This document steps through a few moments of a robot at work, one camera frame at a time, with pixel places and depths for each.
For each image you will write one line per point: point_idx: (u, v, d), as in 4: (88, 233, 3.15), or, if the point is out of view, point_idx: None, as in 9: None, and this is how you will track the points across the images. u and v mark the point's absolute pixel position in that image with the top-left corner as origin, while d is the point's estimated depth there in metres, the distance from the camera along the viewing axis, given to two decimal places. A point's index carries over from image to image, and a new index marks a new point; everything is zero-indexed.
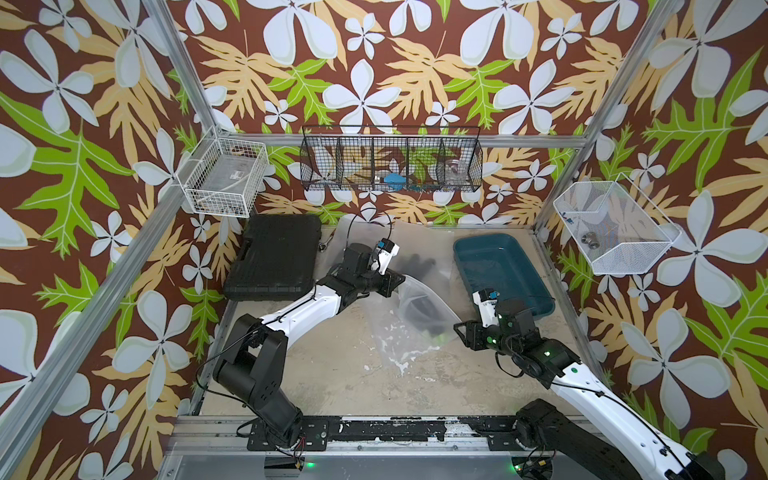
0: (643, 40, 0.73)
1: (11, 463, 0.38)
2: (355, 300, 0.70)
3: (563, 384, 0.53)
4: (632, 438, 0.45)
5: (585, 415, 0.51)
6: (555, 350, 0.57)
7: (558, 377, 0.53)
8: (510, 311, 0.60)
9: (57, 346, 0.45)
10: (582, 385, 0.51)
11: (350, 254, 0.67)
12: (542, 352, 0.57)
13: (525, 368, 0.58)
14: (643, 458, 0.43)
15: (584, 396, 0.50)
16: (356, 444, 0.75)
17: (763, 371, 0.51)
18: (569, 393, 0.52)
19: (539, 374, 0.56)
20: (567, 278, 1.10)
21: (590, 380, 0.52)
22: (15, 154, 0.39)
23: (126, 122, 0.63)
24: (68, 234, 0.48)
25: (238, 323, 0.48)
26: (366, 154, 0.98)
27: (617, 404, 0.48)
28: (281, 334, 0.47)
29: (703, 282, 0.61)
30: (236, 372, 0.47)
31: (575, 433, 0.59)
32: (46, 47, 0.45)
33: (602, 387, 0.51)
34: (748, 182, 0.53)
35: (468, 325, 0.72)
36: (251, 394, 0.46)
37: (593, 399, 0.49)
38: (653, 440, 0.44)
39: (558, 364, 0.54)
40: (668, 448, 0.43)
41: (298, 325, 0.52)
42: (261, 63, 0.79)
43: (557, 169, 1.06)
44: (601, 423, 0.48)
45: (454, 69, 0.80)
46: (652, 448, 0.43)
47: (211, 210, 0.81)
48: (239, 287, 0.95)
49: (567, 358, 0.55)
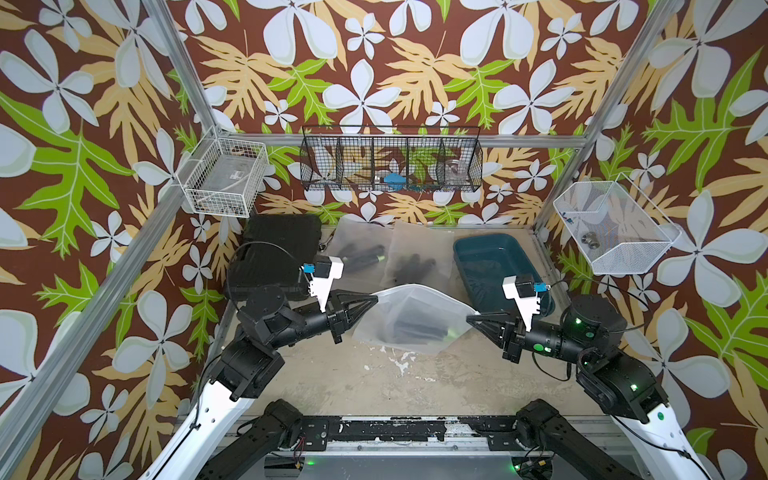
0: (643, 41, 0.73)
1: (11, 463, 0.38)
2: (277, 369, 0.48)
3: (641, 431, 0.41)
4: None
5: (640, 445, 0.43)
6: (639, 379, 0.43)
7: (639, 421, 0.41)
8: (599, 317, 0.42)
9: (57, 346, 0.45)
10: (664, 440, 0.41)
11: (245, 319, 0.42)
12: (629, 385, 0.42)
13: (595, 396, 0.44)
14: None
15: (658, 448, 0.41)
16: (356, 444, 0.75)
17: (762, 371, 0.51)
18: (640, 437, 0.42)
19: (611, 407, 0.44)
20: (567, 278, 1.10)
21: (675, 433, 0.41)
22: (15, 154, 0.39)
23: (126, 122, 0.63)
24: (69, 234, 0.51)
25: None
26: (366, 154, 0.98)
27: (699, 468, 0.40)
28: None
29: (703, 282, 0.61)
30: None
31: (574, 442, 0.59)
32: (46, 47, 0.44)
33: (688, 446, 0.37)
34: (748, 182, 0.53)
35: (481, 321, 0.56)
36: None
37: (672, 459, 0.40)
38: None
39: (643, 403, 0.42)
40: None
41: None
42: (260, 63, 0.79)
43: (557, 169, 1.06)
44: (660, 467, 0.41)
45: (453, 69, 0.80)
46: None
47: (211, 210, 0.81)
48: (239, 287, 0.95)
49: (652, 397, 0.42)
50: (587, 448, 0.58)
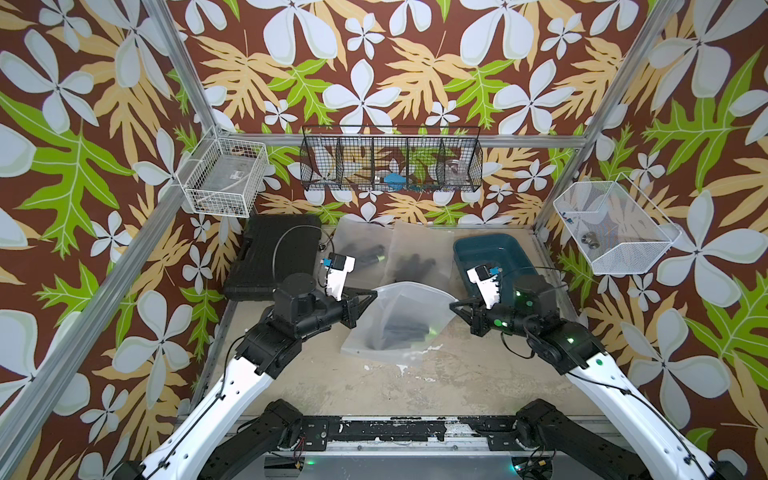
0: (643, 41, 0.73)
1: (11, 463, 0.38)
2: (299, 351, 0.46)
3: (585, 378, 0.47)
4: (651, 440, 0.42)
5: (599, 407, 0.48)
6: (578, 336, 0.50)
7: (581, 368, 0.47)
8: (531, 287, 0.52)
9: (57, 346, 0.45)
10: (606, 380, 0.46)
11: (280, 297, 0.47)
12: (565, 338, 0.50)
13: (544, 356, 0.52)
14: (665, 466, 0.40)
15: (600, 388, 0.46)
16: (356, 444, 0.75)
17: (762, 371, 0.51)
18: (587, 387, 0.48)
19: (558, 361, 0.51)
20: (568, 279, 1.08)
21: (614, 376, 0.46)
22: (15, 154, 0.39)
23: (126, 122, 0.63)
24: (69, 234, 0.51)
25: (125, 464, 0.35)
26: (366, 154, 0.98)
27: (641, 402, 0.44)
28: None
29: (703, 283, 0.61)
30: None
31: (571, 433, 0.59)
32: (46, 47, 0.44)
33: (628, 384, 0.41)
34: (748, 182, 0.53)
35: (465, 304, 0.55)
36: None
37: (618, 397, 0.45)
38: (679, 448, 0.41)
39: (582, 352, 0.49)
40: (694, 457, 0.40)
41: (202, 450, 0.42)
42: (261, 63, 0.79)
43: (557, 169, 1.06)
44: (614, 417, 0.45)
45: (453, 69, 0.80)
46: (676, 459, 0.40)
47: (211, 210, 0.81)
48: (239, 287, 0.95)
49: (590, 347, 0.49)
50: (584, 437, 0.57)
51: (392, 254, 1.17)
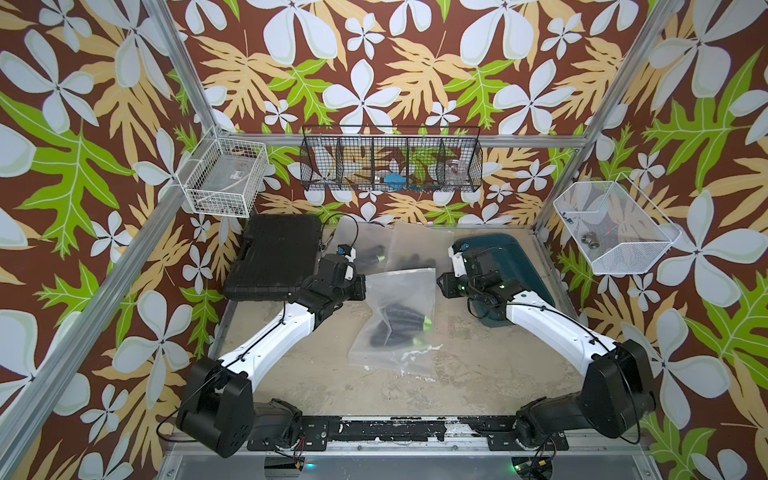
0: (643, 41, 0.73)
1: (11, 462, 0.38)
2: (331, 311, 0.64)
3: (514, 304, 0.58)
4: (567, 336, 0.50)
5: (535, 333, 0.56)
6: (510, 285, 0.63)
7: (510, 300, 0.59)
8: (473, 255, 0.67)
9: (57, 347, 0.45)
10: (529, 304, 0.57)
11: (325, 265, 0.63)
12: (499, 286, 0.63)
13: (486, 301, 0.64)
14: (576, 350, 0.48)
15: (528, 311, 0.56)
16: (356, 444, 0.75)
17: (763, 371, 0.51)
18: (519, 314, 0.58)
19: (497, 305, 0.62)
20: (567, 278, 1.10)
21: (536, 301, 0.58)
22: (15, 155, 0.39)
23: (126, 122, 0.63)
24: (68, 234, 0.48)
25: (198, 365, 0.44)
26: (366, 154, 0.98)
27: (559, 317, 0.53)
28: (244, 376, 0.44)
29: (703, 283, 0.61)
30: (203, 417, 0.44)
31: (548, 407, 0.60)
32: (46, 47, 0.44)
33: (545, 304, 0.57)
34: (748, 182, 0.53)
35: (443, 276, 0.79)
36: (218, 441, 0.42)
37: (537, 312, 0.55)
38: (585, 336, 0.49)
39: (511, 292, 0.61)
40: (596, 339, 0.48)
41: (267, 358, 0.48)
42: (261, 63, 0.79)
43: (557, 169, 1.06)
44: (544, 334, 0.54)
45: (453, 69, 0.80)
46: (583, 342, 0.48)
47: (211, 210, 0.81)
48: (240, 287, 0.95)
49: (519, 288, 0.62)
50: (559, 405, 0.56)
51: (392, 254, 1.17)
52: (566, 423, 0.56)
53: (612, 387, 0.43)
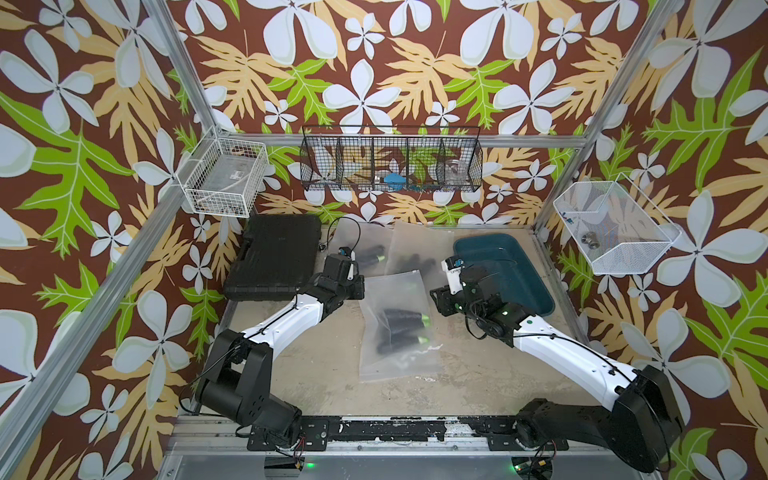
0: (643, 40, 0.73)
1: (11, 462, 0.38)
2: (336, 306, 0.68)
3: (522, 335, 0.56)
4: (584, 366, 0.47)
5: (549, 362, 0.53)
6: (513, 310, 0.60)
7: (516, 329, 0.57)
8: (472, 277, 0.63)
9: (57, 347, 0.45)
10: (538, 333, 0.54)
11: (331, 263, 0.69)
12: (503, 313, 0.60)
13: (490, 329, 0.61)
14: (596, 382, 0.45)
15: (540, 342, 0.53)
16: (356, 444, 0.75)
17: (763, 371, 0.51)
18: (529, 343, 0.55)
19: (502, 333, 0.60)
20: (567, 278, 1.10)
21: (544, 328, 0.55)
22: (15, 154, 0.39)
23: (126, 122, 0.63)
24: (68, 234, 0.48)
25: (220, 338, 0.46)
26: (366, 154, 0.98)
27: (574, 345, 0.51)
28: (265, 346, 0.47)
29: (703, 283, 0.61)
30: (222, 390, 0.45)
31: (554, 414, 0.60)
32: (46, 47, 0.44)
33: (554, 331, 0.54)
34: (748, 182, 0.53)
35: (439, 292, 0.76)
36: (237, 411, 0.44)
37: (548, 342, 0.53)
38: (604, 366, 0.46)
39: (516, 319, 0.58)
40: (616, 369, 0.46)
41: (283, 337, 0.51)
42: (261, 63, 0.79)
43: (557, 169, 1.06)
44: (559, 364, 0.51)
45: (453, 69, 0.80)
46: (602, 373, 0.46)
47: (211, 210, 0.81)
48: (239, 287, 0.95)
49: (523, 313, 0.59)
50: (567, 415, 0.57)
51: (392, 254, 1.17)
52: (572, 433, 0.56)
53: (642, 422, 0.41)
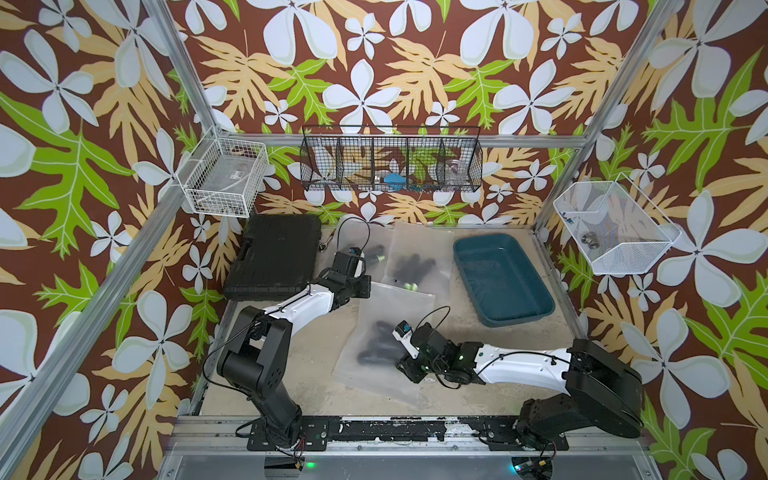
0: (643, 40, 0.73)
1: (11, 462, 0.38)
2: (345, 300, 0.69)
3: (481, 371, 0.60)
4: (534, 368, 0.51)
5: (511, 380, 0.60)
6: (467, 351, 0.64)
7: (475, 370, 0.61)
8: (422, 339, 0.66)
9: (56, 347, 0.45)
10: (488, 362, 0.58)
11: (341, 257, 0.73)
12: (460, 359, 0.63)
13: (458, 379, 0.64)
14: (550, 378, 0.49)
15: (495, 368, 0.57)
16: (356, 444, 0.75)
17: (763, 371, 0.51)
18: (491, 374, 0.59)
19: (469, 378, 0.64)
20: (567, 278, 1.10)
21: (491, 353, 0.59)
22: (15, 154, 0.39)
23: (126, 122, 0.63)
24: (68, 234, 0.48)
25: (241, 314, 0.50)
26: (366, 154, 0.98)
27: (515, 353, 0.55)
28: (285, 321, 0.50)
29: (703, 283, 0.61)
30: (242, 362, 0.48)
31: (545, 411, 0.60)
32: (46, 47, 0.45)
33: (498, 351, 0.58)
34: (749, 182, 0.53)
35: (404, 361, 0.75)
36: (257, 383, 0.47)
37: (500, 364, 0.56)
38: (546, 360, 0.50)
39: (470, 360, 0.61)
40: (555, 359, 0.49)
41: (299, 316, 0.55)
42: (261, 63, 0.79)
43: (557, 169, 1.06)
44: (516, 378, 0.55)
45: (453, 69, 0.80)
46: (548, 367, 0.49)
47: (211, 210, 0.81)
48: (239, 287, 0.95)
49: (473, 348, 0.63)
50: (552, 407, 0.58)
51: (392, 254, 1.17)
52: (565, 425, 0.57)
53: (595, 392, 0.44)
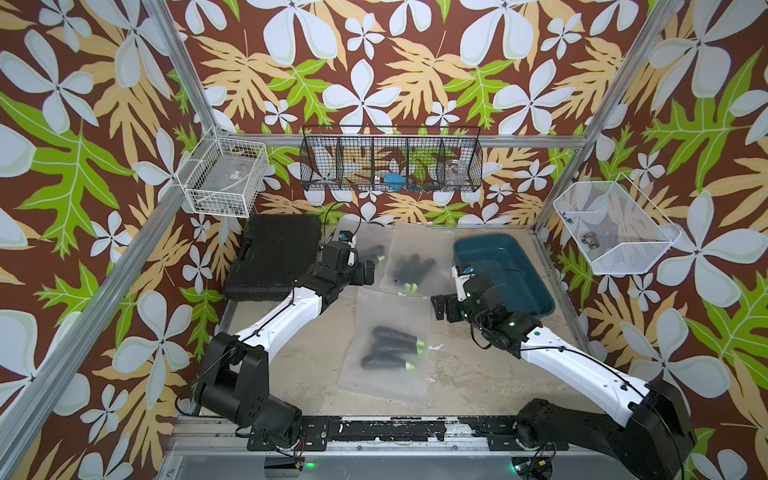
0: (643, 40, 0.73)
1: (11, 462, 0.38)
2: (335, 296, 0.66)
3: (529, 348, 0.55)
4: (596, 382, 0.46)
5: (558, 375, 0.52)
6: (520, 321, 0.59)
7: (522, 342, 0.56)
8: (477, 288, 0.62)
9: (56, 347, 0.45)
10: (545, 344, 0.54)
11: (329, 250, 0.66)
12: (509, 325, 0.59)
13: (495, 340, 0.60)
14: (608, 398, 0.45)
15: (549, 355, 0.52)
16: (356, 444, 0.75)
17: (763, 371, 0.51)
18: (537, 357, 0.55)
19: (508, 345, 0.59)
20: (567, 278, 1.10)
21: (552, 340, 0.54)
22: (15, 154, 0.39)
23: (126, 123, 0.63)
24: (68, 234, 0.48)
25: (214, 342, 0.45)
26: (366, 154, 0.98)
27: (581, 356, 0.50)
28: (260, 348, 0.46)
29: (703, 282, 0.61)
30: (218, 395, 0.45)
31: (560, 422, 0.59)
32: (46, 47, 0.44)
33: (563, 343, 0.53)
34: (748, 183, 0.53)
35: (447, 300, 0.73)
36: (236, 414, 0.44)
37: (556, 355, 0.52)
38: (616, 380, 0.46)
39: (523, 331, 0.57)
40: (628, 383, 0.45)
41: (278, 337, 0.50)
42: (261, 63, 0.79)
43: (557, 170, 1.06)
44: (567, 375, 0.50)
45: (453, 69, 0.80)
46: (614, 388, 0.45)
47: (211, 210, 0.81)
48: (239, 287, 0.95)
49: (531, 324, 0.58)
50: (573, 423, 0.56)
51: (392, 254, 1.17)
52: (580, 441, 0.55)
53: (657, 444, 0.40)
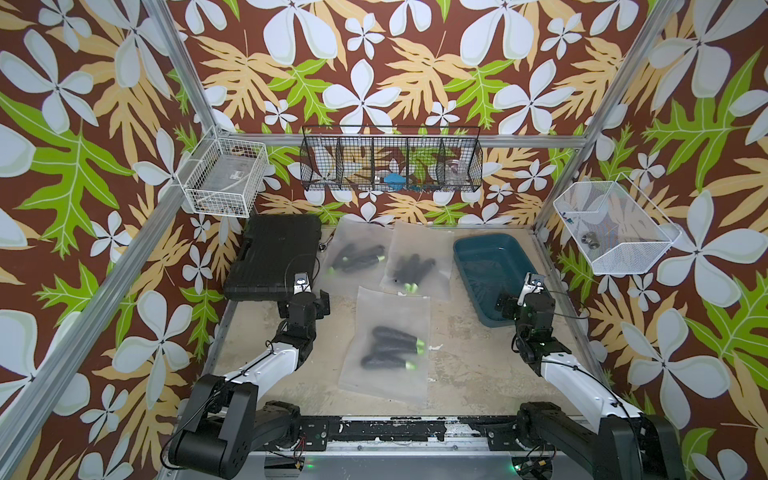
0: (643, 41, 0.73)
1: (11, 463, 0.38)
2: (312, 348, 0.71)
3: (547, 361, 0.60)
4: (591, 395, 0.50)
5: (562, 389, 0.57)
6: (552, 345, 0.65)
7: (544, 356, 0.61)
8: (536, 303, 0.66)
9: (57, 347, 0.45)
10: (563, 361, 0.59)
11: (294, 309, 0.67)
12: (540, 343, 0.65)
13: (524, 352, 0.66)
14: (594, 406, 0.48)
15: (560, 369, 0.57)
16: (356, 444, 0.75)
17: (763, 371, 0.51)
18: (550, 370, 0.60)
19: (532, 360, 0.65)
20: (567, 278, 1.10)
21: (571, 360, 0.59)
22: (15, 154, 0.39)
23: (126, 122, 0.63)
24: (68, 234, 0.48)
25: (199, 385, 0.45)
26: (366, 154, 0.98)
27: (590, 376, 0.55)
28: (249, 384, 0.46)
29: (703, 283, 0.61)
30: (200, 443, 0.42)
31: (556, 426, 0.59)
32: (45, 47, 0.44)
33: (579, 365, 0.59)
34: (749, 182, 0.53)
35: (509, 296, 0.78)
36: (220, 462, 0.41)
37: (567, 371, 0.56)
38: (609, 398, 0.48)
39: (549, 350, 0.63)
40: (619, 403, 0.47)
41: (264, 378, 0.51)
42: (261, 63, 0.79)
43: (557, 170, 1.06)
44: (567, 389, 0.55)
45: (453, 69, 0.80)
46: (604, 403, 0.47)
47: (211, 210, 0.81)
48: (239, 287, 0.95)
49: (559, 349, 0.63)
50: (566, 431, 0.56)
51: (392, 254, 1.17)
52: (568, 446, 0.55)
53: (620, 449, 0.42)
